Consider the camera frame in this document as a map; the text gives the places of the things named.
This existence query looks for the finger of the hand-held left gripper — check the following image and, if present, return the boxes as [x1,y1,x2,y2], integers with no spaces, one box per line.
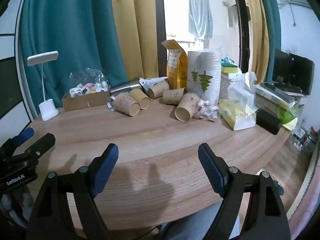
[24,133,56,161]
[0,127,34,155]

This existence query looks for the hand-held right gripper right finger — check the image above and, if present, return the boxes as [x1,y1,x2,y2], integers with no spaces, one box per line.
[198,143,292,240]

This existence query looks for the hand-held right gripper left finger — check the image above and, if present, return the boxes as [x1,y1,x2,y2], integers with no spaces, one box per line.
[26,143,119,240]

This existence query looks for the brown paper cup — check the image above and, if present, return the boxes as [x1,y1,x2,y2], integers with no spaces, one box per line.
[174,92,200,123]
[148,81,170,99]
[129,88,152,110]
[163,88,188,105]
[114,92,141,117]

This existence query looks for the white desk lamp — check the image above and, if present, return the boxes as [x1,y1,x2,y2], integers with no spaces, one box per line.
[27,51,60,122]

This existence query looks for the yellow tissue pack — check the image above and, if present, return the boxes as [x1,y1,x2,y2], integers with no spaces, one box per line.
[219,97,257,131]

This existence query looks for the bag of small white packets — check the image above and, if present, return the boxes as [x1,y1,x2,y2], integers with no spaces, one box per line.
[194,99,219,122]

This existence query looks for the brown cardboard box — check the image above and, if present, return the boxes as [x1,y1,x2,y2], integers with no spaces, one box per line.
[62,90,111,112]

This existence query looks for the person's grey trousers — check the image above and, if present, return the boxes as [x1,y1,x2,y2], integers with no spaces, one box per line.
[160,200,240,240]

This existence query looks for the black pouch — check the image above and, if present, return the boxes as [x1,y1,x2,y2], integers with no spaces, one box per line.
[255,109,283,135]

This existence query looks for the clear bag of plush toys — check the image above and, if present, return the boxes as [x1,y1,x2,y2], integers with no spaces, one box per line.
[69,67,111,98]

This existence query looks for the white plastic bag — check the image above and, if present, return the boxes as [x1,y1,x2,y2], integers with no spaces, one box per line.
[229,71,258,110]

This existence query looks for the stainless steel tumbler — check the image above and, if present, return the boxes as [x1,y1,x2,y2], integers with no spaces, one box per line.
[110,79,143,96]

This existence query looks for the white perforated basket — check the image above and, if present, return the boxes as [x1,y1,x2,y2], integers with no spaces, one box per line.
[219,71,247,103]

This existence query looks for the green plastic bag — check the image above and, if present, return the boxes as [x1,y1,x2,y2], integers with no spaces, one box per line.
[277,106,297,123]

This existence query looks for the stack of books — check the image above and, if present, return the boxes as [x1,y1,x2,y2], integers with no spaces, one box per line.
[254,82,299,113]

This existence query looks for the small white box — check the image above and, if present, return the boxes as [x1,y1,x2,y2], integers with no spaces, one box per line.
[139,77,168,90]

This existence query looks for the yellow paper bag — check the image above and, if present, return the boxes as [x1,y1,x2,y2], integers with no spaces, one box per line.
[161,40,188,90]

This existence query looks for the yellow green sponge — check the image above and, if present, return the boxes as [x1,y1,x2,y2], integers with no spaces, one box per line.
[220,64,241,74]

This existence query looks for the stack of white paper cups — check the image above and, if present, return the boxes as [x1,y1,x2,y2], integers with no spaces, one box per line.
[187,48,222,105]

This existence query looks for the wide teal curtain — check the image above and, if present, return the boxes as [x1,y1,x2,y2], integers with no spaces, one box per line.
[19,0,130,115]

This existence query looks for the black monitor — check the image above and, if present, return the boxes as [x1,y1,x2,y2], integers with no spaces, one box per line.
[272,49,315,95]

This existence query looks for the wide yellow curtain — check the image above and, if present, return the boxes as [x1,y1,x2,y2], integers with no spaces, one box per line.
[109,0,167,79]

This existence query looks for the narrow yellow curtain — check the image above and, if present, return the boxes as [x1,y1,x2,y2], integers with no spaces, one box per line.
[240,0,270,83]

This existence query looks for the narrow teal curtain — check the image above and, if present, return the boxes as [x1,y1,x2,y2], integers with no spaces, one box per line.
[257,0,282,83]

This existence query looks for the light blue hanging towel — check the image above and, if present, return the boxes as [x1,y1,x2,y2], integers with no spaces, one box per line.
[188,0,213,41]

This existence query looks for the grey hanging cloth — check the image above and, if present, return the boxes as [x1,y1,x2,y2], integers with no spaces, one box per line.
[227,4,237,28]

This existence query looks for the dark door frame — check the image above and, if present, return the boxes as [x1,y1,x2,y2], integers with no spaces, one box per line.
[231,0,251,73]

